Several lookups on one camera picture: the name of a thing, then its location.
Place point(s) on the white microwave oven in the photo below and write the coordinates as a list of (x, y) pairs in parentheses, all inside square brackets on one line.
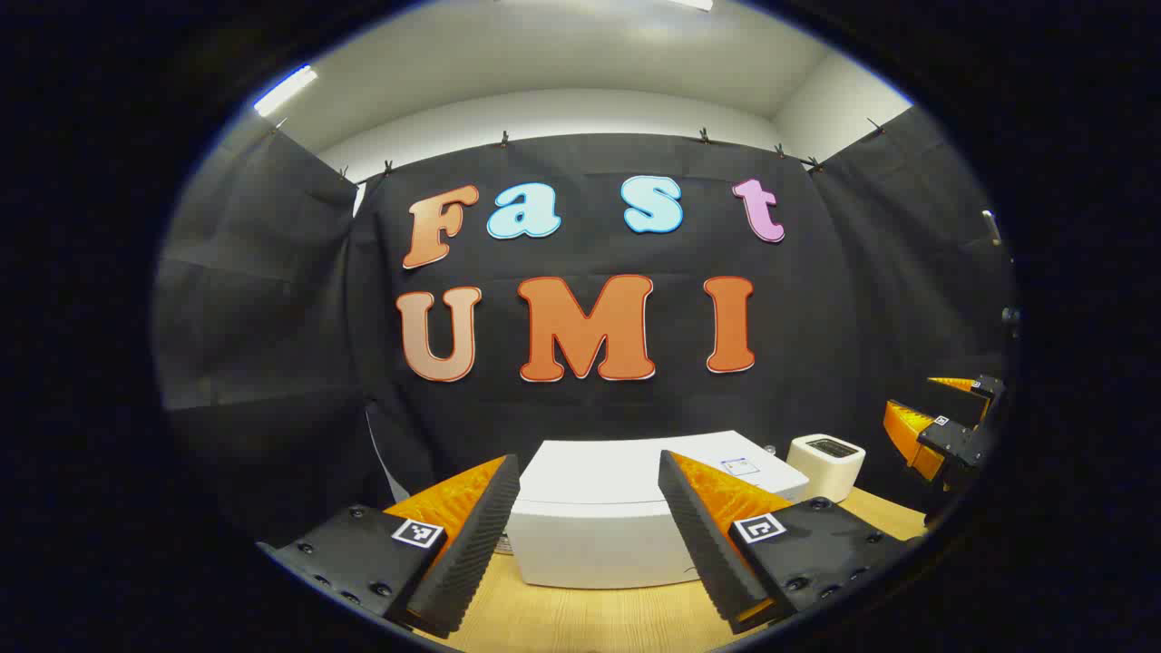
[(599, 508)]

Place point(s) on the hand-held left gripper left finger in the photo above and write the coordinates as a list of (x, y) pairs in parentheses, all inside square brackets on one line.
[(472, 553)]

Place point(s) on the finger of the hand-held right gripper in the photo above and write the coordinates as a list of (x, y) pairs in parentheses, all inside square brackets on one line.
[(907, 435), (961, 384)]

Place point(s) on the white toaster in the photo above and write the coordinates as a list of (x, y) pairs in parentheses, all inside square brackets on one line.
[(821, 472)]

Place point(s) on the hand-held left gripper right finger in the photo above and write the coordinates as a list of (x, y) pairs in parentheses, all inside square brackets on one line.
[(703, 544)]

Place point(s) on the ceiling light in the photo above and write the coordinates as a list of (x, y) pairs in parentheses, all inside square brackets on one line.
[(694, 4), (285, 91)]

